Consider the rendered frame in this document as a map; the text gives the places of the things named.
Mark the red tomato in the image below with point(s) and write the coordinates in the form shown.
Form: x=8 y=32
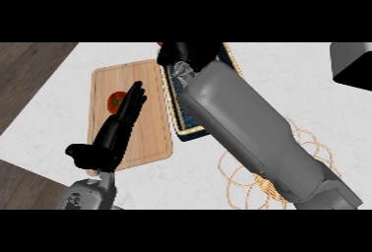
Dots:
x=114 y=102

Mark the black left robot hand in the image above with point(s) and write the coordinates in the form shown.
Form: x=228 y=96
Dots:
x=110 y=141

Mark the orange sweet potato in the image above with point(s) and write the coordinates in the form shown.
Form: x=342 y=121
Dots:
x=160 y=44

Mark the grey appliance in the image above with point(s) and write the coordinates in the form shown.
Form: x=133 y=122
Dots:
x=352 y=64

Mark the wooden cutting board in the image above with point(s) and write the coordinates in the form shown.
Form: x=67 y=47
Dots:
x=145 y=131

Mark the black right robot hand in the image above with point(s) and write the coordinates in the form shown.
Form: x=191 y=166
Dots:
x=187 y=52

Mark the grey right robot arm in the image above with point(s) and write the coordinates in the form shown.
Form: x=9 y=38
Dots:
x=252 y=131

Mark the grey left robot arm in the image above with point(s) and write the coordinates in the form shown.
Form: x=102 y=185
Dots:
x=89 y=193

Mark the dark blue placemat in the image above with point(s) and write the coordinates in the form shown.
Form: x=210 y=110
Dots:
x=187 y=118

